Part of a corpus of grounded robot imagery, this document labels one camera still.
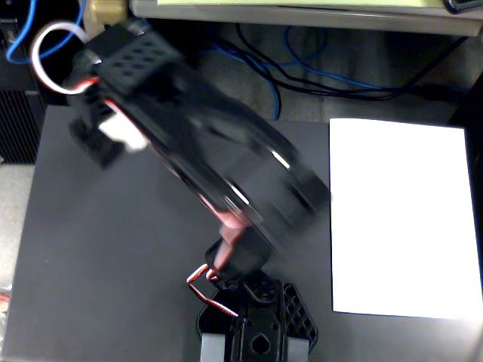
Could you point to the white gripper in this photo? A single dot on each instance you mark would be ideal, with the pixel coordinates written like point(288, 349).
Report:
point(95, 145)

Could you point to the black foam cube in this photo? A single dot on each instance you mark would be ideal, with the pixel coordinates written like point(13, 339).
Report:
point(94, 145)

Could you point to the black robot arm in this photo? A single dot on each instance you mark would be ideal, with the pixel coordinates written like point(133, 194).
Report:
point(211, 143)

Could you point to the black computer tower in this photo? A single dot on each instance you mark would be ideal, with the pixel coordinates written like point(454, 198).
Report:
point(15, 124)

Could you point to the beige plastic block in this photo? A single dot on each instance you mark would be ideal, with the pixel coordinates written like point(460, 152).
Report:
point(107, 11)

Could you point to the white paper sheet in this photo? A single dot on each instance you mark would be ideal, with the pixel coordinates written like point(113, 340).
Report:
point(400, 218)

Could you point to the black device on desk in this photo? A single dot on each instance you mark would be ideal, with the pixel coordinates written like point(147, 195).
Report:
point(464, 4)

